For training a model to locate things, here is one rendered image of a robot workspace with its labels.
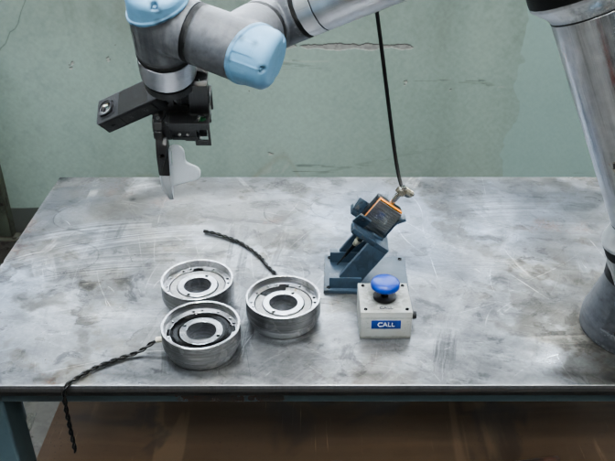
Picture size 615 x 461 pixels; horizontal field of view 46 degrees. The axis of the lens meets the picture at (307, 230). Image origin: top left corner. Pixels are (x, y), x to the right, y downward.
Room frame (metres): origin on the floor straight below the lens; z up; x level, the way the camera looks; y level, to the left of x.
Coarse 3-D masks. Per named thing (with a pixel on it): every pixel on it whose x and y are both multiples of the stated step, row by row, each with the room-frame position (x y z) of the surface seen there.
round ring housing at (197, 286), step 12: (180, 264) 0.91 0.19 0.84; (192, 264) 0.92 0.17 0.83; (204, 264) 0.92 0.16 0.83; (216, 264) 0.92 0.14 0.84; (168, 276) 0.89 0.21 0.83; (192, 276) 0.89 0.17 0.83; (204, 276) 0.89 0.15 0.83; (228, 276) 0.89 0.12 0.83; (168, 288) 0.86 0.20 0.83; (180, 288) 0.86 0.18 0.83; (192, 288) 0.89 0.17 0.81; (204, 288) 0.89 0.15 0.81; (216, 288) 0.87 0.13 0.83; (228, 288) 0.85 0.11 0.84; (168, 300) 0.83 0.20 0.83; (180, 300) 0.82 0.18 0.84; (192, 300) 0.82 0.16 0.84; (204, 300) 0.82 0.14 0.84; (216, 300) 0.83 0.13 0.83; (228, 300) 0.85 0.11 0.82
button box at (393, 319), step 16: (368, 288) 0.84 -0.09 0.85; (400, 288) 0.84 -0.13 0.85; (368, 304) 0.80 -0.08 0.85; (384, 304) 0.80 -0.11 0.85; (400, 304) 0.80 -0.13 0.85; (368, 320) 0.78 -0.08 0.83; (384, 320) 0.78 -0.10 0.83; (400, 320) 0.78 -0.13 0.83; (368, 336) 0.78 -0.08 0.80; (384, 336) 0.78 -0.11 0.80; (400, 336) 0.78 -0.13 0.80
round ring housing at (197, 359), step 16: (192, 304) 0.81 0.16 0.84; (208, 304) 0.81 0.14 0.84; (224, 304) 0.81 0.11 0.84; (176, 320) 0.79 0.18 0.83; (192, 320) 0.79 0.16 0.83; (208, 320) 0.79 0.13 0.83; (240, 320) 0.77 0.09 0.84; (192, 336) 0.78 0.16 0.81; (208, 336) 0.78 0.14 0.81; (240, 336) 0.76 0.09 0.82; (176, 352) 0.72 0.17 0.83; (192, 352) 0.71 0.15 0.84; (208, 352) 0.72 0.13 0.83; (224, 352) 0.73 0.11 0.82; (192, 368) 0.72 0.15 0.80; (208, 368) 0.72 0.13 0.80
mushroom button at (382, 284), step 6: (378, 276) 0.83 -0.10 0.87; (384, 276) 0.83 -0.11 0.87; (390, 276) 0.83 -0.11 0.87; (372, 282) 0.82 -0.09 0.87; (378, 282) 0.81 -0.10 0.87; (384, 282) 0.81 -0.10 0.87; (390, 282) 0.81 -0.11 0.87; (396, 282) 0.82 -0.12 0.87; (372, 288) 0.81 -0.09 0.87; (378, 288) 0.80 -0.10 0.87; (384, 288) 0.80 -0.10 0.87; (390, 288) 0.80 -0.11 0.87; (396, 288) 0.81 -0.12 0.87; (384, 294) 0.80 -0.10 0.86; (390, 294) 0.80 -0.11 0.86
